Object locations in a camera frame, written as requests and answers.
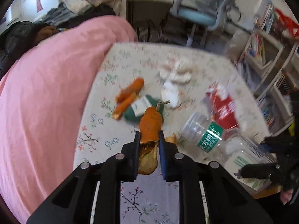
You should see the red snack bag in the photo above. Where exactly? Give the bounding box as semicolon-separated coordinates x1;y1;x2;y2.
206;81;239;130

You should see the small white tissue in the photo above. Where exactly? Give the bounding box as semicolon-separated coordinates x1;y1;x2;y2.
161;81;181;109

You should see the clear plastic bottle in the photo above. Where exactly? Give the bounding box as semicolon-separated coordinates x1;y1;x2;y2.
181;112;274;167

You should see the person's right hand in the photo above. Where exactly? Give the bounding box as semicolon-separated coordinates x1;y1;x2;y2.
280;189;293;205

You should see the white tissue pile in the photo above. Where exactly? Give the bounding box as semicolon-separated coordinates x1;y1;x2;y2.
159;57;193;84

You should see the pile of clothes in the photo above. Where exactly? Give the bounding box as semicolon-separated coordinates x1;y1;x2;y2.
34;2;116;29

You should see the black down jacket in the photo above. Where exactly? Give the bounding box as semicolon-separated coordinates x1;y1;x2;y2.
1;21;59;77

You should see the floral tablecloth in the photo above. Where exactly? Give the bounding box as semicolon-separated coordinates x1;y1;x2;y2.
73;42;276;224

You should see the blue grey desk chair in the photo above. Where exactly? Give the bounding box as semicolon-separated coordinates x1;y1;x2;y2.
169;0;239;48

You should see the orange peel piece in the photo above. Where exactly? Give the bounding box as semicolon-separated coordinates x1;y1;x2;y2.
138;106;163;175

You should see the colourful juice pouch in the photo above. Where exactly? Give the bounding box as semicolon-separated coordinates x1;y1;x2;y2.
224;152;271;193

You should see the green plush toy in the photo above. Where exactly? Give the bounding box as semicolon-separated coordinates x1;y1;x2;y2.
123;95;159;124

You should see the white bookshelf rack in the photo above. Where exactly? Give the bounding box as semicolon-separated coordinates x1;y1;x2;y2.
238;0;298;135

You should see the pink bed duvet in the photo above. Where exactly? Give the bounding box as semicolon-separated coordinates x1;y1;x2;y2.
1;16;137;223

